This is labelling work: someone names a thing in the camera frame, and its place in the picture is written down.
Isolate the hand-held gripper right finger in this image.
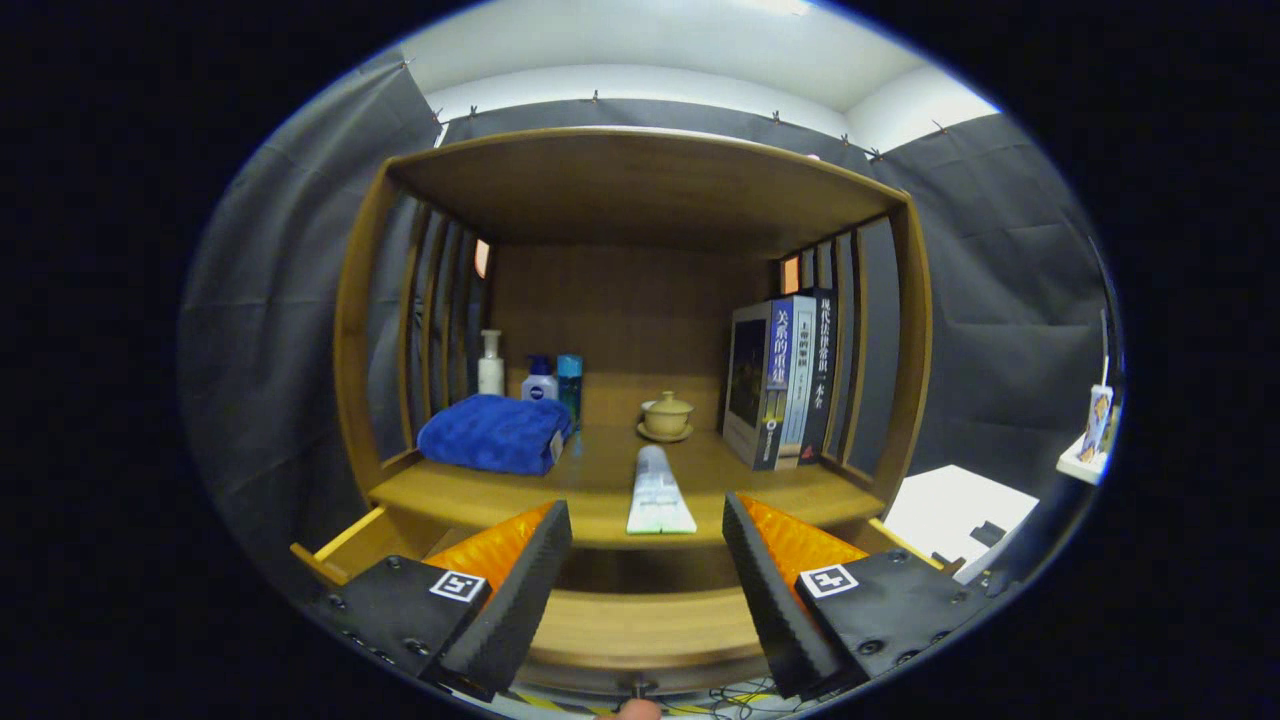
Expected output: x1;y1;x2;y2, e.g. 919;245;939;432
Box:
722;492;991;701

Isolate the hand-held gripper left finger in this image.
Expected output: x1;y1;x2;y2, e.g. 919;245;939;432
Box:
300;500;574;703

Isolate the white squeeze tube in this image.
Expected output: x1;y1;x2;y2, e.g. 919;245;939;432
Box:
626;445;698;536

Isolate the wooden countertop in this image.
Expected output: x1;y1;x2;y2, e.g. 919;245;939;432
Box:
368;425;886;549

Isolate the wooden cabinet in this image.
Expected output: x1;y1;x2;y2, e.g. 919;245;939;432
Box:
290;127;961;696

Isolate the blue folded towel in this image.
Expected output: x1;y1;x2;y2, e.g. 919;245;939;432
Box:
417;394;573;477

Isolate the white side table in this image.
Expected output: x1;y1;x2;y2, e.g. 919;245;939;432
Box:
882;464;1041;586

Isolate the beige lidded teacup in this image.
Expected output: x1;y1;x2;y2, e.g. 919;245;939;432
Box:
643;391;694;436

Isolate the teal bottle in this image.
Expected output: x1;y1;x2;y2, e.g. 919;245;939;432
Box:
557;354;584;431

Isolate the dark blue book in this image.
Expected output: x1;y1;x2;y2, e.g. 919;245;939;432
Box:
722;296;796;472

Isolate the light grey book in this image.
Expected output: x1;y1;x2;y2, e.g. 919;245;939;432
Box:
790;295;819;466

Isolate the white pump bottle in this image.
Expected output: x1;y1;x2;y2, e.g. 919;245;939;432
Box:
478;330;506;397

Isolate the black book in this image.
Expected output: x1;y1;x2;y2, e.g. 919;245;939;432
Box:
808;290;837;463

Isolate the white shelf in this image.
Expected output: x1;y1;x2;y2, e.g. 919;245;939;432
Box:
1057;435;1111;486

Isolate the printed carton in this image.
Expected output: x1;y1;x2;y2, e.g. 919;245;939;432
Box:
1085;385;1114;463

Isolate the black backdrop cloth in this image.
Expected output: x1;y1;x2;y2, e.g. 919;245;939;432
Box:
178;45;1121;601

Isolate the row of small clips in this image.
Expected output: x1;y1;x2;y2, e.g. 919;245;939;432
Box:
400;55;951;166

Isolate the black cable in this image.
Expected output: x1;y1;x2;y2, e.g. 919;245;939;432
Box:
690;680;801;719

